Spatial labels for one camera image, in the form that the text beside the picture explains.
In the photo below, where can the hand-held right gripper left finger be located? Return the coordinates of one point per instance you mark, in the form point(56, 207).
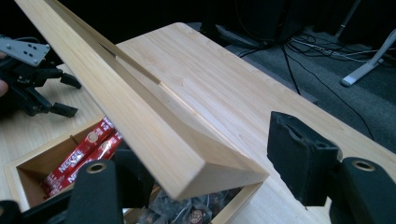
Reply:
point(135, 183)

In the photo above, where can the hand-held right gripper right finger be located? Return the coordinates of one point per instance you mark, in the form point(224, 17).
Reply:
point(299, 158)

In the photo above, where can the wooden box with glass lid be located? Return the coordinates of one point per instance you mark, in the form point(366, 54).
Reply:
point(140, 109)

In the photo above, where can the bundle of red stick packets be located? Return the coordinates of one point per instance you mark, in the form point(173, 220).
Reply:
point(77, 158)

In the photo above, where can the pile of dark tea bags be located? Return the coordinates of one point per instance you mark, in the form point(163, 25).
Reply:
point(186, 208)

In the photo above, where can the grey flat stand base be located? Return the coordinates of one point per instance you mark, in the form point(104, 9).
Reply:
point(246, 34)

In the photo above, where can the thin grey metal pole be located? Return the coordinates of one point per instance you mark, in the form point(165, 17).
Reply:
point(347, 18)

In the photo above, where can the white desk frame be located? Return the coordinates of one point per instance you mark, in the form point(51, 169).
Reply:
point(367, 65)

